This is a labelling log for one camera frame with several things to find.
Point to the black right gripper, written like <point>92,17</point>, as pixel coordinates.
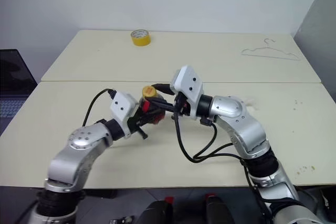
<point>181,104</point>

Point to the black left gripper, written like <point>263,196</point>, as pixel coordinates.
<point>135,121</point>

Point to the dark drink bottle red label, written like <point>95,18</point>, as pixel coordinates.
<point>157,103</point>

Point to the yellow bottle cap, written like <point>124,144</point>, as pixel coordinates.
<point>149,91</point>

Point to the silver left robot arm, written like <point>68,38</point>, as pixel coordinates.
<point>78,150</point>

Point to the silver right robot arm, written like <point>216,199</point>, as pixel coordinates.
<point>236,111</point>

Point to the yellow tape roll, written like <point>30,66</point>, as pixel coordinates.
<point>141,41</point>

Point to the dark rounded shape red tip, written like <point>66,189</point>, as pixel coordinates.
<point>155,212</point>
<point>214,211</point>

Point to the dark laptop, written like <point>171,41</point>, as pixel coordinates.
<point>13,77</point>

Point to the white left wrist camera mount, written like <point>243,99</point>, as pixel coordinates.
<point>123,108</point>

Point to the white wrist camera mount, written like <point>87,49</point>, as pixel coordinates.
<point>123,108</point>
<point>187,82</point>

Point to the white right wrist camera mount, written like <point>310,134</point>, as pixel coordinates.
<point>187,82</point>

